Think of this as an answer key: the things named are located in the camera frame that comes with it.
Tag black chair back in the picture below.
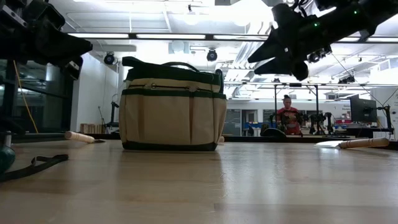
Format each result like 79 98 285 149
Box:
260 128 287 138

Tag black ceiling-hung camera cluster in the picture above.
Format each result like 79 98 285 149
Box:
307 45 333 64
338 75 356 85

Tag wooden-handled trowel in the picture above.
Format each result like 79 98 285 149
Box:
313 137 391 149

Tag cream gardening bag green trim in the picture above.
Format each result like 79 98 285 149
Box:
119 55 228 152

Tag black background robot arms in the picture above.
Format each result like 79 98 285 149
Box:
269 110 335 136

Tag wooden-handled hand fork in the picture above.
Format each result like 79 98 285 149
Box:
64 131 106 144

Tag wooden pallet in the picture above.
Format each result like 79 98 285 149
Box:
80 123 106 134

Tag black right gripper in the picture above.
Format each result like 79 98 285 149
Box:
248 2 315 82

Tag person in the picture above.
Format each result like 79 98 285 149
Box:
276 95 301 136

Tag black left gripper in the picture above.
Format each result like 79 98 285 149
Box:
0 0 93 81

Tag yellow cable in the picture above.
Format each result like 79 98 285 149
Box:
12 60 40 134

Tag black computer monitor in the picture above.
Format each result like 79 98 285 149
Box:
349 95 378 124

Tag small metal post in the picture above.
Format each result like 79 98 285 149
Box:
2 130 13 147

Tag green-handled pruning shears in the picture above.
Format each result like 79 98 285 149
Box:
0 144 70 184

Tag black workstation frame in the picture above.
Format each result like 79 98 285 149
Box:
273 82 320 135

